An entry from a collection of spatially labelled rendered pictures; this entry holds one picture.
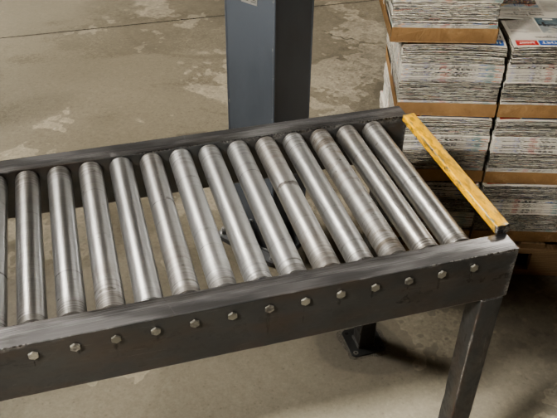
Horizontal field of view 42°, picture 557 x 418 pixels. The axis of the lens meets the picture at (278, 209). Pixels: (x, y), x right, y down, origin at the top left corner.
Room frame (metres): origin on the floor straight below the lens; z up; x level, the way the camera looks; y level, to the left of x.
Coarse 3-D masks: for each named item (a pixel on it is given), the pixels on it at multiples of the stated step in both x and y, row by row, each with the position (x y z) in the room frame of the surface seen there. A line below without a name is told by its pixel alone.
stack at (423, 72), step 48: (528, 0) 2.16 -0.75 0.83; (432, 48) 1.84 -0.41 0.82; (480, 48) 1.84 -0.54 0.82; (528, 48) 1.84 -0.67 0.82; (384, 96) 2.17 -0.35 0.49; (432, 96) 1.84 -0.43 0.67; (480, 96) 1.84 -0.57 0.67; (528, 96) 1.84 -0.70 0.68; (480, 144) 1.84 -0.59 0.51; (528, 144) 1.83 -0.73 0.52; (528, 192) 1.83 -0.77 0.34
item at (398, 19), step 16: (400, 0) 1.84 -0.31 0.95; (416, 0) 1.84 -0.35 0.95; (432, 0) 1.84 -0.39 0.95; (448, 0) 1.84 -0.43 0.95; (464, 0) 1.84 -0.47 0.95; (480, 0) 1.84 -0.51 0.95; (496, 0) 1.84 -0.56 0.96; (400, 16) 1.84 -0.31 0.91; (416, 16) 1.84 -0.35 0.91; (432, 16) 1.84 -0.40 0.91; (448, 16) 1.84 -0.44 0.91; (464, 16) 1.84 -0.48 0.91; (480, 16) 1.84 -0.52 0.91; (496, 16) 1.84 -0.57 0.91
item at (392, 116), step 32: (256, 128) 1.44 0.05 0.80; (288, 128) 1.44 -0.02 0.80; (320, 128) 1.44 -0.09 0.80; (384, 128) 1.49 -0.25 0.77; (32, 160) 1.29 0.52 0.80; (64, 160) 1.29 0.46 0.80; (96, 160) 1.30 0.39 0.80; (224, 160) 1.38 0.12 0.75; (256, 160) 1.40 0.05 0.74; (288, 160) 1.42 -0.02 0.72; (320, 160) 1.44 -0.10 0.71
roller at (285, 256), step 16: (240, 144) 1.37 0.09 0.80; (240, 160) 1.31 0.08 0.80; (240, 176) 1.26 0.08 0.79; (256, 176) 1.25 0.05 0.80; (256, 192) 1.19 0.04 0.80; (256, 208) 1.15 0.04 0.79; (272, 208) 1.14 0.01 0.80; (272, 224) 1.09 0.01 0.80; (272, 240) 1.05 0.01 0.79; (288, 240) 1.04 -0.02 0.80; (272, 256) 1.02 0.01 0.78; (288, 256) 0.99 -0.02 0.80; (288, 272) 0.96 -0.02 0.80
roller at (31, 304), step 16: (16, 176) 1.25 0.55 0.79; (32, 176) 1.24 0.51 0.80; (16, 192) 1.19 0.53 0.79; (32, 192) 1.18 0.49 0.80; (16, 208) 1.14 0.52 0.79; (32, 208) 1.13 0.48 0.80; (16, 224) 1.09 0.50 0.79; (32, 224) 1.08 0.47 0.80; (16, 240) 1.04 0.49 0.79; (32, 240) 1.03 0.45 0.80; (16, 256) 1.00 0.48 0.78; (32, 256) 0.98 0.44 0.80; (16, 272) 0.96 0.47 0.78; (32, 272) 0.94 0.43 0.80; (16, 288) 0.92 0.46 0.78; (32, 288) 0.90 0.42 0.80; (32, 304) 0.86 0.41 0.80; (32, 320) 0.83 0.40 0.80
